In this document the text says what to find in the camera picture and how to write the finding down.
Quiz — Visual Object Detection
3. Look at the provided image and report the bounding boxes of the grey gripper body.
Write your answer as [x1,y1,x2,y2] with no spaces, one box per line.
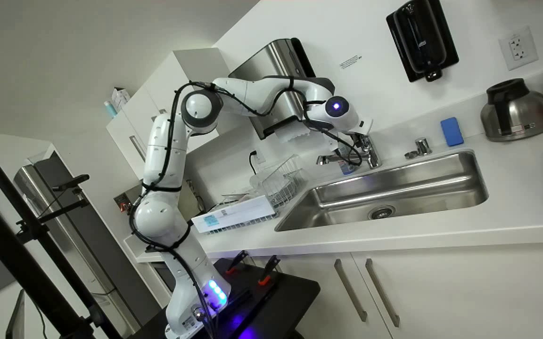
[349,117,377,154]

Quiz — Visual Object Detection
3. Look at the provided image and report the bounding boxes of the chrome sink faucet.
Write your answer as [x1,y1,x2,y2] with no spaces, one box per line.
[315,149,381,171]

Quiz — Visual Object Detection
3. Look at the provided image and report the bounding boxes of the stainless steel sink basin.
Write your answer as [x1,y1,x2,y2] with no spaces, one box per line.
[273,149,490,233]

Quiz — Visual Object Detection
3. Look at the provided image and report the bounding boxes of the small chrome sink fixture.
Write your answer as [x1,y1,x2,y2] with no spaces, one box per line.
[403,135,435,160]

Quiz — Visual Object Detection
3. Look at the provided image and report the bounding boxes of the blue sponge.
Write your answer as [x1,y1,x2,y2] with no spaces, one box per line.
[439,115,467,149]

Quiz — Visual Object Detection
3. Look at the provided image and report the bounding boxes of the steel paper towel dispenser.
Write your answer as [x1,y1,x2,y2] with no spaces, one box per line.
[226,36,324,141]

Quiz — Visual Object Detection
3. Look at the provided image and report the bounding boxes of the white box with blue print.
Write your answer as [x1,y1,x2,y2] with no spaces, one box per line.
[188,192,281,235]

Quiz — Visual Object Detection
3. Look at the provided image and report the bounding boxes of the orange and black clamp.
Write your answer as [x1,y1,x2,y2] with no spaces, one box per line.
[222,248,252,279]
[256,252,283,292]

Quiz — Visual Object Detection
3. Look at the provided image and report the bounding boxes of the steel coffee carafe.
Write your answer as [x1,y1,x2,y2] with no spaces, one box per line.
[479,77,543,143]

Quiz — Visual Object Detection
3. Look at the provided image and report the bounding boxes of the white base cabinet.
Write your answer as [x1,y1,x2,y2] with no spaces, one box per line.
[137,241,543,339]

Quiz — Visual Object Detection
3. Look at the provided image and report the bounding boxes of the small bottle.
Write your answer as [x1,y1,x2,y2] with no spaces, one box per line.
[102,85,134,122]

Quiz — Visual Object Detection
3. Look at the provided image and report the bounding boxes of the stainless steel refrigerator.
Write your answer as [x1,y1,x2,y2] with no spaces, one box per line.
[11,149,162,318]

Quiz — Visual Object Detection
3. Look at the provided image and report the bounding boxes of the wire dish rack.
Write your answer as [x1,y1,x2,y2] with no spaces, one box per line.
[247,154,305,211]

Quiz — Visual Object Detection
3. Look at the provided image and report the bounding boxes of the black wall soap dispenser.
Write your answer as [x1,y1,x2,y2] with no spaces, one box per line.
[384,0,462,85]

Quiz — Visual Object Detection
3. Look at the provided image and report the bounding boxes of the metal cabinet door handle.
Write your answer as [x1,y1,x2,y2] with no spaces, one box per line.
[332,256,369,324]
[364,256,403,329]

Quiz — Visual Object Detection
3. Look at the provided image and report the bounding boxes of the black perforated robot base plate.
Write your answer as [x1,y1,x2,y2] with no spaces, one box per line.
[128,254,322,339]

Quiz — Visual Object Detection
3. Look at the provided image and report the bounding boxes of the white wall outlet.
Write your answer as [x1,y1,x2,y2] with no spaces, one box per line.
[498,26,541,73]

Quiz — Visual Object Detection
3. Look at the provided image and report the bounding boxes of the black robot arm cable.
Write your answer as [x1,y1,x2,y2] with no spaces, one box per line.
[126,75,367,327]

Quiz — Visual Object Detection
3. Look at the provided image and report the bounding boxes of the white wall cabinet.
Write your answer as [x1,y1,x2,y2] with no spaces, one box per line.
[105,47,230,179]

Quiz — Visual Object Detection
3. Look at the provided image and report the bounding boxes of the black camera stand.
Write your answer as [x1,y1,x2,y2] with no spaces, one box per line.
[0,160,124,339]

